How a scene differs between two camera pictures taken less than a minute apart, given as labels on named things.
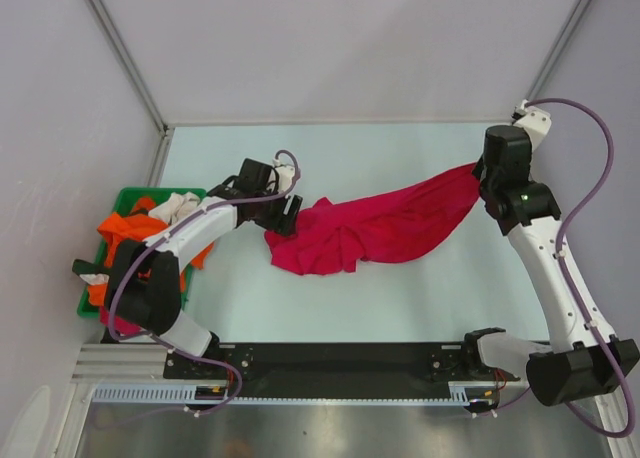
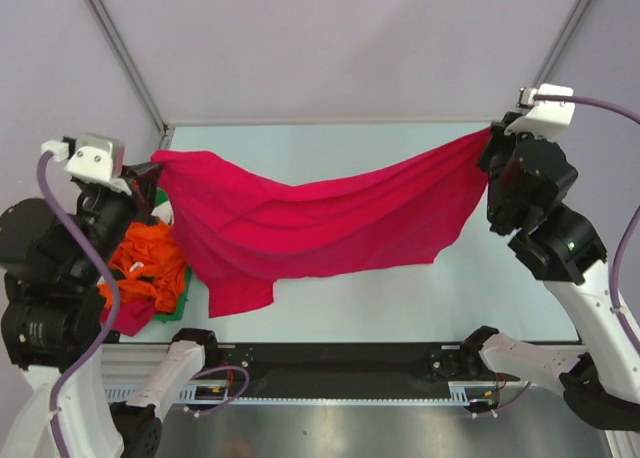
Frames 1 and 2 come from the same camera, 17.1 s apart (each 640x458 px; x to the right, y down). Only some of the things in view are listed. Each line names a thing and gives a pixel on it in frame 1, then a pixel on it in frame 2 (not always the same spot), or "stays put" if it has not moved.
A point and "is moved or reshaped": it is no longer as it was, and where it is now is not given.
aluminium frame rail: x=120 y=364 stays put
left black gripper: x=284 y=224 → x=142 y=179
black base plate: x=344 y=369 stays put
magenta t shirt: x=327 y=238 is moved or reshaped
